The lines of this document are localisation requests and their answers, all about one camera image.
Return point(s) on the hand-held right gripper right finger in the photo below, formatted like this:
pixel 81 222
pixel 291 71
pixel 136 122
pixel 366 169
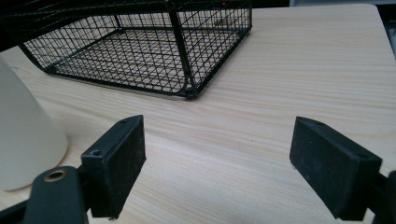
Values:
pixel 333 169

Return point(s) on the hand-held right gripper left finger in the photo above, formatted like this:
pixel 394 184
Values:
pixel 115 165

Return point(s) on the white cup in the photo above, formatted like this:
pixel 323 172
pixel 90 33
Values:
pixel 23 137

